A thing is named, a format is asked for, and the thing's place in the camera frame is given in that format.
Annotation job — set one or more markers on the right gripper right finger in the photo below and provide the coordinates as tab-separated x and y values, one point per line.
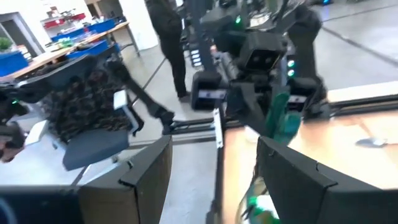
292	186

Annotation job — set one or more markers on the black aluminium table frame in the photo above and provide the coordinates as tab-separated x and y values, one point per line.
357	104

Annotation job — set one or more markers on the green background plant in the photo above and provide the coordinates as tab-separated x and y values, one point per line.
4	43

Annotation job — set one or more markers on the wooden workbench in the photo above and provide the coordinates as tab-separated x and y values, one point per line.
46	57

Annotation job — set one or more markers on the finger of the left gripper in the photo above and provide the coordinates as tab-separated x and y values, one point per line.
248	105

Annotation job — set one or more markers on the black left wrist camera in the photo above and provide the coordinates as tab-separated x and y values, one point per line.
262	56

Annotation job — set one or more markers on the person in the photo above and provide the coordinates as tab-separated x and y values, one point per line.
169	37
87	105

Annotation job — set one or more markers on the red storage tray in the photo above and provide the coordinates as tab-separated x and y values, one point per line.
62	20

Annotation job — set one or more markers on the grey office chair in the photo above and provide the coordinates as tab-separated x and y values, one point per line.
93	146

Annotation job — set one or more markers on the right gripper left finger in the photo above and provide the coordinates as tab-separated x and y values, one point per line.
152	180

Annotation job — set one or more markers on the grey cabinet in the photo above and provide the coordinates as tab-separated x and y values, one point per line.
18	31

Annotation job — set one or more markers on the blue storage bin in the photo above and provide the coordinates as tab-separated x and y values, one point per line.
93	49
12	63
102	26

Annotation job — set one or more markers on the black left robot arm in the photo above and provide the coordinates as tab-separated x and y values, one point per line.
306	28

